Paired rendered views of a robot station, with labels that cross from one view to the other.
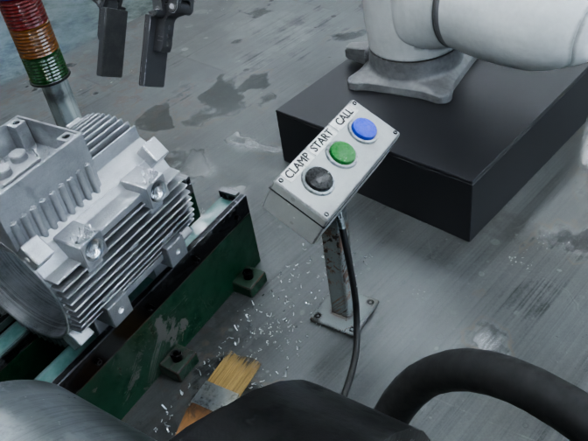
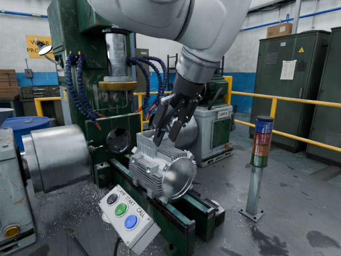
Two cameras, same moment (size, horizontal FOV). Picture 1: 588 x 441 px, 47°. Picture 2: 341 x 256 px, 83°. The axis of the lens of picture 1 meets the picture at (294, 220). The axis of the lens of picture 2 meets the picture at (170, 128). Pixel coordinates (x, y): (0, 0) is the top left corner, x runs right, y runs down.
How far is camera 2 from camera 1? 0.90 m
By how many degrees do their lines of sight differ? 89
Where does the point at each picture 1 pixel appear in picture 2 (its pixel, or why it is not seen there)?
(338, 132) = (133, 209)
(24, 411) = (70, 136)
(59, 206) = (144, 150)
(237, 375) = not seen: hidden behind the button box
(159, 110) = (332, 243)
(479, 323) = not seen: outside the picture
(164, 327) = (149, 210)
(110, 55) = (171, 133)
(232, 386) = not seen: hidden behind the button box
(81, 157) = (151, 146)
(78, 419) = (65, 142)
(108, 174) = (157, 159)
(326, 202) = (103, 202)
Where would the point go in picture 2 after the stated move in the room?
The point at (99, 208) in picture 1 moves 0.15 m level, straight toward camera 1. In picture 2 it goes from (147, 160) to (105, 162)
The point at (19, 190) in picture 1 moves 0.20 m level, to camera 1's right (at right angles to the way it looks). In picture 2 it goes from (140, 137) to (115, 159)
